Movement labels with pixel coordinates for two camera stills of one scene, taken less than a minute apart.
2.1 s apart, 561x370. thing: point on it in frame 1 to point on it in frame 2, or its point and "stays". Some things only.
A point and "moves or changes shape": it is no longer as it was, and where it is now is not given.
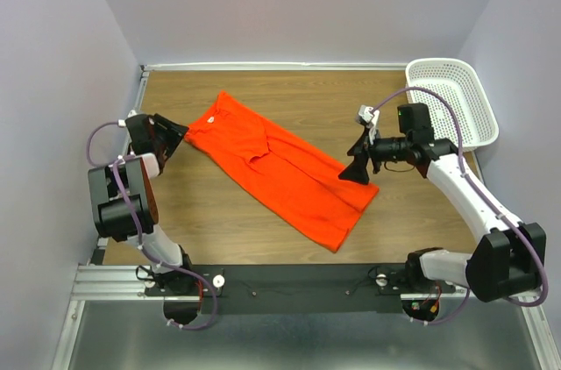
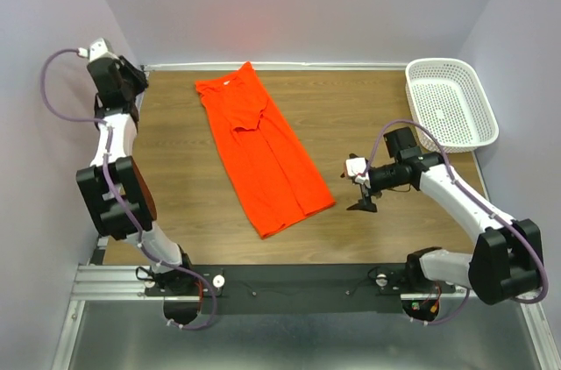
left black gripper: (174, 131) to (124, 66)
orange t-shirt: (280, 169) moves or changes shape
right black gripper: (360, 151) to (364, 204)
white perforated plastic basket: (479, 123) stays
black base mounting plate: (311, 288) stays
